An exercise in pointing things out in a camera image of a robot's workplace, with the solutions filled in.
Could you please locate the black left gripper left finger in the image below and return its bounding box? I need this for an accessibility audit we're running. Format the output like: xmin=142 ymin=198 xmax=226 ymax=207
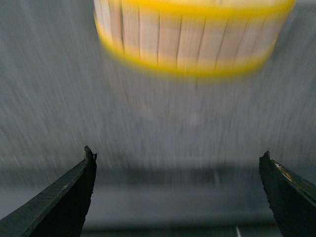
xmin=0 ymin=146 xmax=97 ymax=237

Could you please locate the yellow rimmed bamboo steamer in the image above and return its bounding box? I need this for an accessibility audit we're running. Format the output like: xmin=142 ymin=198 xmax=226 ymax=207
xmin=94 ymin=0 xmax=295 ymax=76

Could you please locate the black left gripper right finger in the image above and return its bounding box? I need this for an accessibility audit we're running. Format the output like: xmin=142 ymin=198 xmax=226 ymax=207
xmin=259 ymin=151 xmax=316 ymax=237

